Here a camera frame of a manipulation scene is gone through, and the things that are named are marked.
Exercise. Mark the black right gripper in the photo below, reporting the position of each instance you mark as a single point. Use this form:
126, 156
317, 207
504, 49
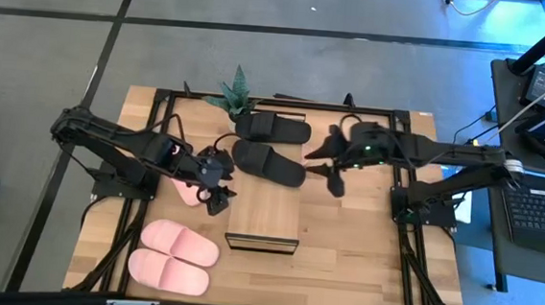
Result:
371, 147

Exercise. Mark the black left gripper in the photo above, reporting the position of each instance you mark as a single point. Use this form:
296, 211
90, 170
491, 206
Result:
211, 170

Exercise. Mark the pink rubber slide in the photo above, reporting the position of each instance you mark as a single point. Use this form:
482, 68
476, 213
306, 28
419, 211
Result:
179, 242
168, 272
188, 194

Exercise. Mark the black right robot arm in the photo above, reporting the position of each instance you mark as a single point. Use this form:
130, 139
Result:
455, 153

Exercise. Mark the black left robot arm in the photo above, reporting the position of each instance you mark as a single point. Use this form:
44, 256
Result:
110, 134

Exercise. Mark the black-framed wooden shelf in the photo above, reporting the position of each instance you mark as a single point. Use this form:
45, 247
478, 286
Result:
263, 209

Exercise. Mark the green plant in white pot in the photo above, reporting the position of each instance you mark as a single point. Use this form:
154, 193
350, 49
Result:
237, 97

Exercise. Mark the yellow plug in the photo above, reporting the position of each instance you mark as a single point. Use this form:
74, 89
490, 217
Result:
476, 146

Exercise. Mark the dark side desk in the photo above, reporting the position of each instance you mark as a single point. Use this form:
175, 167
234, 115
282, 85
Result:
504, 101

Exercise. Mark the black laptop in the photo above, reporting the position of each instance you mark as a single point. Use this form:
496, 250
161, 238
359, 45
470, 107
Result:
542, 214

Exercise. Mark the black power adapter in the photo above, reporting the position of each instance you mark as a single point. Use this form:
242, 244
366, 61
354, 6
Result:
539, 84

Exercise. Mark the black aluminium table frame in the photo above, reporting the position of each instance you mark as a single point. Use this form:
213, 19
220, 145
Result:
324, 106

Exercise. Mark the black frame clip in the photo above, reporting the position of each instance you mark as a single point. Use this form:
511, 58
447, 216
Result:
187, 90
349, 101

